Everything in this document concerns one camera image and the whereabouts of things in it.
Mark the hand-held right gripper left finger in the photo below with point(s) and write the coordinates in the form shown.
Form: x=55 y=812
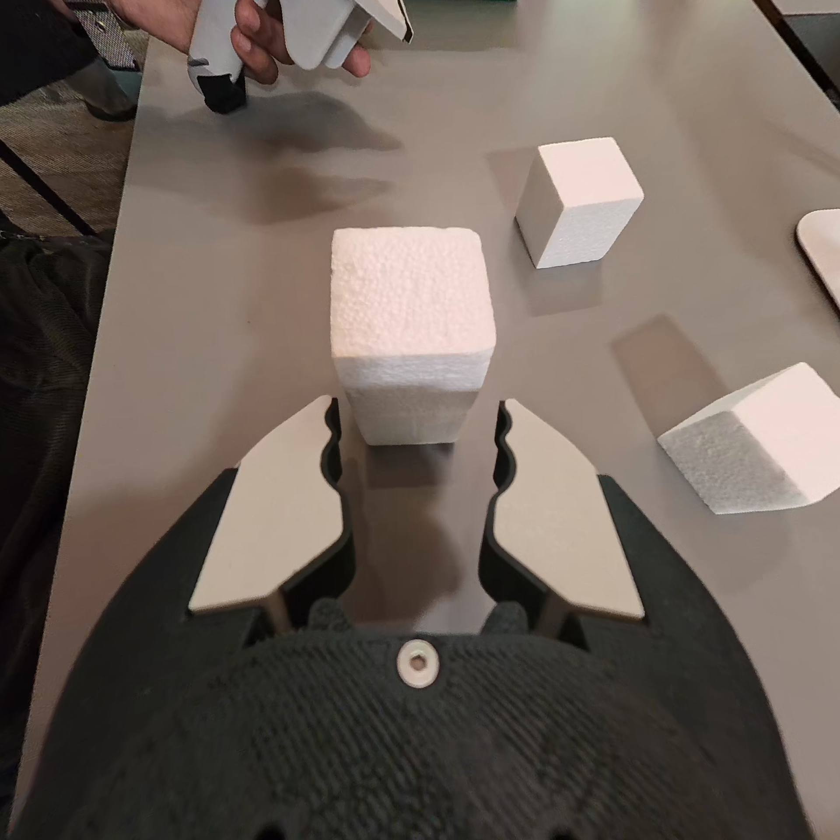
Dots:
x=275 y=518

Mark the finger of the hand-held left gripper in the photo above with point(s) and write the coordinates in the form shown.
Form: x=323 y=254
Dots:
x=387 y=14

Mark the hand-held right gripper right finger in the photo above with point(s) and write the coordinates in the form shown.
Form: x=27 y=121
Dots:
x=558 y=525

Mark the white foam cube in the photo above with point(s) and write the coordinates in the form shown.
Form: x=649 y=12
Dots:
x=410 y=295
x=774 y=426
x=584 y=190

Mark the grey desk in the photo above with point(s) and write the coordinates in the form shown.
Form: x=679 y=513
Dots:
x=229 y=328

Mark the person's left hand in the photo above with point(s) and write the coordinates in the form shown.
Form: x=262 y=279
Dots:
x=259 y=46

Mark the black metal bar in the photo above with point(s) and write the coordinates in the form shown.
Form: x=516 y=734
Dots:
x=46 y=190

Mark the dark cloth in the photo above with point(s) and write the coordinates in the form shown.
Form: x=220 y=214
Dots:
x=39 y=394

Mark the white metal stand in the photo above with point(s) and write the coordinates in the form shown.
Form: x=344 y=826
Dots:
x=823 y=256

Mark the grey table with dark edge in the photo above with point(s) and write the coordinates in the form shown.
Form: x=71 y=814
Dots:
x=814 y=39

